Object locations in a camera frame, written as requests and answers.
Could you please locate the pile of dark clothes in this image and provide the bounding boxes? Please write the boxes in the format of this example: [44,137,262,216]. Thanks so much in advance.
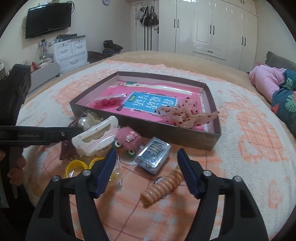
[87,40,123,63]

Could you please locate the white door with bags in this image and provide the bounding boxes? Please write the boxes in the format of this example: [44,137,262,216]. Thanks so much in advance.
[131,1,159,51]

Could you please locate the brown cardboard tray box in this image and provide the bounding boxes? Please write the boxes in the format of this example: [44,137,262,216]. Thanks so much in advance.
[70,72,221,150]

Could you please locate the orange white plush blanket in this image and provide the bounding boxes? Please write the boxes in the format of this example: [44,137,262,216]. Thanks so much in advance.
[17,60,295,240]

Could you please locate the pink fuzzy hair clip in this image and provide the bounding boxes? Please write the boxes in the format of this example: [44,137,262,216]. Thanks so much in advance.
[112,126,142,157]

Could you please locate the pearl bow hair clip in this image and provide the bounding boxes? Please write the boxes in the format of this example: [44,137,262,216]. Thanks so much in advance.
[77,110,103,131]

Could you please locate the yellow ring bracelet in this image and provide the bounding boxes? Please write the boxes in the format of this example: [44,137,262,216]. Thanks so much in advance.
[65,159,90,178]
[88,156,106,168]

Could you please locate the white pink hair claw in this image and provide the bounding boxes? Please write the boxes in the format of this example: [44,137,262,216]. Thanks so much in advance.
[72,115,118,157]

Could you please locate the pink padded garment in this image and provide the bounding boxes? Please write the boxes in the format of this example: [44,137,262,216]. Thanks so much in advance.
[249,65,286,103]

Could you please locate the sheer sequin bow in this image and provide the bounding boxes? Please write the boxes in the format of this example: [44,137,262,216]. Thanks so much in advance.
[154,97,219,129]

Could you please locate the tan bedspread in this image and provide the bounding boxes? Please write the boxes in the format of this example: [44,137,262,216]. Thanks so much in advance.
[21,50,296,140]

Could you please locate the orange spiral hair tie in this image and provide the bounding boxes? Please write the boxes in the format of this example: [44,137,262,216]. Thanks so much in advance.
[140,168,185,206]

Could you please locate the left hand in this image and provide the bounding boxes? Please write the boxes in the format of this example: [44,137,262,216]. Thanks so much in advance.
[1,147,26,186]

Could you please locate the black wall television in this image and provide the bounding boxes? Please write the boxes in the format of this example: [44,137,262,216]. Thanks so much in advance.
[25,2,72,39]

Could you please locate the bag of red beads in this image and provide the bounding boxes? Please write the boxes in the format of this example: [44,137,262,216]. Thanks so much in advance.
[92,93,126,108]

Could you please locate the blue floral quilt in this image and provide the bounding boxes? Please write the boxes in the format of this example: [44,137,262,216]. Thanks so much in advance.
[271,69,296,137]

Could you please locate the white drawer cabinet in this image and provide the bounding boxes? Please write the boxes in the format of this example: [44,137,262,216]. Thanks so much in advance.
[52,36,89,74]

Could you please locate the earring card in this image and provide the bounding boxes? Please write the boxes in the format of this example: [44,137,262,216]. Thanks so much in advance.
[109,155,123,190]

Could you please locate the pink Chinese workbook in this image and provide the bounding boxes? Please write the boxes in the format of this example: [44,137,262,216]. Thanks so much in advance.
[85,81,205,123]

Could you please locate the round wall clock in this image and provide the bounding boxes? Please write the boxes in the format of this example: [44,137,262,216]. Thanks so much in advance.
[102,0,110,6]

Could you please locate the brown alligator hair clip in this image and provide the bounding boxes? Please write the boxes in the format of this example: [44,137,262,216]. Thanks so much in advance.
[59,115,80,162]

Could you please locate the grey headboard cushion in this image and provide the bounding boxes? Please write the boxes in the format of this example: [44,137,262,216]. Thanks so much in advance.
[265,51,296,71]

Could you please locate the white wardrobe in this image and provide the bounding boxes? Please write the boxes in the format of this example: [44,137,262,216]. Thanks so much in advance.
[159,0,257,72]

